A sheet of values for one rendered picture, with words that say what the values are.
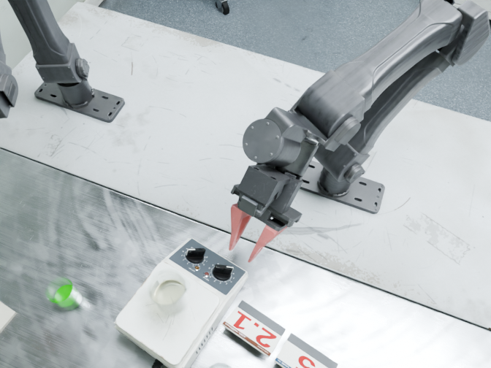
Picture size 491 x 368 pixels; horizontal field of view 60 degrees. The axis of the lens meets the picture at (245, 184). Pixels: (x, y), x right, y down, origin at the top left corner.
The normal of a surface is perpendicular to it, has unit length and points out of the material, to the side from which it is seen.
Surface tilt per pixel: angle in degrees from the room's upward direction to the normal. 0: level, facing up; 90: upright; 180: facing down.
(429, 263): 0
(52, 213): 0
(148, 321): 0
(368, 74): 17
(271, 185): 40
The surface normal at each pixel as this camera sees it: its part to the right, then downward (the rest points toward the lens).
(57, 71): 0.06, 0.87
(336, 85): -0.22, -0.34
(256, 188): -0.33, 0.07
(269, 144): -0.52, -0.05
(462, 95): 0.03, -0.51
